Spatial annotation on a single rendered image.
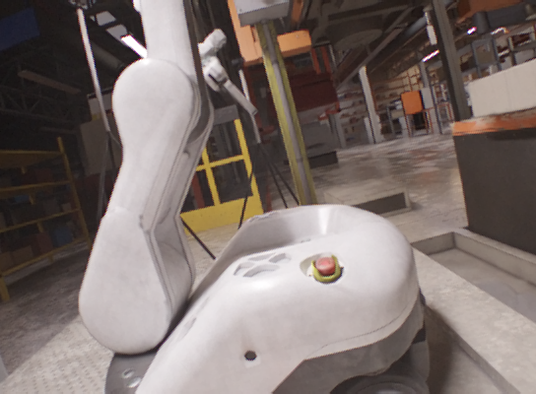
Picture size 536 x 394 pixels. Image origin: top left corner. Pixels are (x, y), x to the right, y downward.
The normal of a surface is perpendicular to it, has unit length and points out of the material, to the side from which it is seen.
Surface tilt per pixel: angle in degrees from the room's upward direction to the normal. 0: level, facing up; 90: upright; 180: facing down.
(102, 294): 90
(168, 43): 90
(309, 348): 90
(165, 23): 90
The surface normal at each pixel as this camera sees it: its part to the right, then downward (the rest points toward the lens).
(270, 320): -0.04, 0.09
